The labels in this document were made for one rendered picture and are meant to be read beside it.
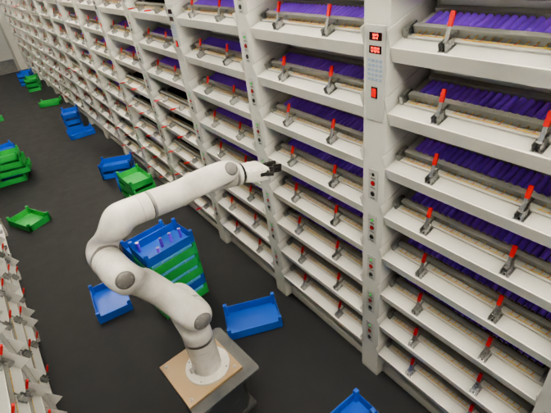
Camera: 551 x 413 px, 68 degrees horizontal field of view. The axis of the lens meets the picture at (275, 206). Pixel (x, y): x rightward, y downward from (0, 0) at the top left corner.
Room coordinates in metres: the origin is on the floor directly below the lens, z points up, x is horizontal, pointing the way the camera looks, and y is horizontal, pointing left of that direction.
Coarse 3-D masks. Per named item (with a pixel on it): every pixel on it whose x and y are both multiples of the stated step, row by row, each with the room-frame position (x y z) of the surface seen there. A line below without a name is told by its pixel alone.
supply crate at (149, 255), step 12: (168, 228) 2.01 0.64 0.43; (180, 228) 1.99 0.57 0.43; (144, 240) 1.91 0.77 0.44; (156, 240) 1.94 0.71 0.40; (168, 240) 1.92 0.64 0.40; (180, 240) 1.84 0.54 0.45; (192, 240) 1.88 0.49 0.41; (132, 252) 1.84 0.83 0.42; (144, 252) 1.84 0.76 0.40; (156, 252) 1.82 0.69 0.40; (168, 252) 1.78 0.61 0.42; (144, 264) 1.73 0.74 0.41
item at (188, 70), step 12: (168, 0) 2.38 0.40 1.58; (180, 0) 2.37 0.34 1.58; (180, 36) 2.35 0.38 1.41; (192, 36) 2.38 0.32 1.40; (192, 72) 2.36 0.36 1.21; (192, 96) 2.36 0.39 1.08; (204, 132) 2.36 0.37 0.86; (216, 192) 2.35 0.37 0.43; (216, 204) 2.36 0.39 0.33; (216, 216) 2.40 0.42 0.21; (228, 240) 2.35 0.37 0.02
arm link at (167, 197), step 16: (192, 176) 1.17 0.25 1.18; (208, 176) 1.17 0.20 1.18; (224, 176) 1.18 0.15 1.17; (144, 192) 1.13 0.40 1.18; (160, 192) 1.13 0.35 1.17; (176, 192) 1.14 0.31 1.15; (192, 192) 1.15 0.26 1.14; (208, 192) 1.15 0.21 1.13; (160, 208) 1.09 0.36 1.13; (176, 208) 1.14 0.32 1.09
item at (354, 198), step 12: (276, 144) 1.78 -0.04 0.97; (276, 156) 1.73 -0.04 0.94; (288, 168) 1.63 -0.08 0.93; (300, 168) 1.58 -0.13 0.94; (324, 168) 1.53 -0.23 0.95; (312, 180) 1.48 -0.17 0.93; (324, 180) 1.45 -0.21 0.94; (348, 180) 1.40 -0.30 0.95; (336, 192) 1.36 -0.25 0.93; (348, 192) 1.34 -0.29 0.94; (360, 192) 1.32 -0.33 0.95; (348, 204) 1.32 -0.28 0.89; (360, 204) 1.26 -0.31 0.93
